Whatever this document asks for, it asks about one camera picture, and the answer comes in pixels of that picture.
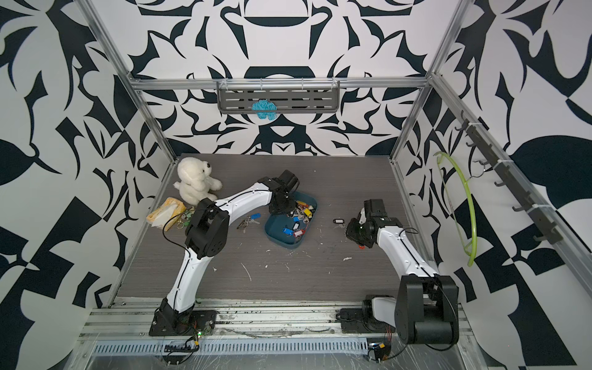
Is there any blue tag key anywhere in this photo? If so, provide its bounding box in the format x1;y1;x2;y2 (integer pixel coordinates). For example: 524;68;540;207
237;213;261;229

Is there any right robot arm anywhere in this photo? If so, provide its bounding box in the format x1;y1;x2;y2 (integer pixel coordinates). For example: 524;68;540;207
346;199;459;348

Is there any dark wall hook rail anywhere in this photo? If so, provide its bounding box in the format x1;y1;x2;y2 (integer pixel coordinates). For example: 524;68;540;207
457;110;564;245

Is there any green hoop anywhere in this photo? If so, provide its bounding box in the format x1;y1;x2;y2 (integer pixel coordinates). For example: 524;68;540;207
434;151;478;268

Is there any teal storage box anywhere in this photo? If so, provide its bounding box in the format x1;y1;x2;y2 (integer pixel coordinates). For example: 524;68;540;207
264;191;318;250

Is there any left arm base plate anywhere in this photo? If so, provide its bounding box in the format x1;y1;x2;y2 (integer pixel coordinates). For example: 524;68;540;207
149;309;217;337

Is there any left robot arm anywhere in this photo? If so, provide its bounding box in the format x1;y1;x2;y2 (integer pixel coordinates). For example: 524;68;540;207
159;170;300;319

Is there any grey slotted wall shelf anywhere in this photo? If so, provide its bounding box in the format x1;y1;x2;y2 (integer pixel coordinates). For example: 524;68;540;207
216;79;341;114

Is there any white cable duct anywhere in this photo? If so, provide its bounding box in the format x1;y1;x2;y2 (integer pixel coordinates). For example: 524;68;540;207
92;337;368;357

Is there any green tag key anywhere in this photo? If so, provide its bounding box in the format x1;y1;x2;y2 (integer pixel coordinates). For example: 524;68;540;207
177;208;195;229

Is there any teal scrunchie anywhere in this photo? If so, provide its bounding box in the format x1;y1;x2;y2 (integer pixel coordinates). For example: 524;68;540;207
251;100;278;120

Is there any white teddy bear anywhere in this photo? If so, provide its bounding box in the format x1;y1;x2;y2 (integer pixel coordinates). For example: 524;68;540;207
174;157;223;206

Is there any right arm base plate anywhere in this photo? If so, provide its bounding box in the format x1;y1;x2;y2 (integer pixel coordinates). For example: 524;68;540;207
335;308;397;334

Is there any yellow tissue pack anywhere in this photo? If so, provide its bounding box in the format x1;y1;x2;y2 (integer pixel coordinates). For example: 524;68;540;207
146;197;187;231

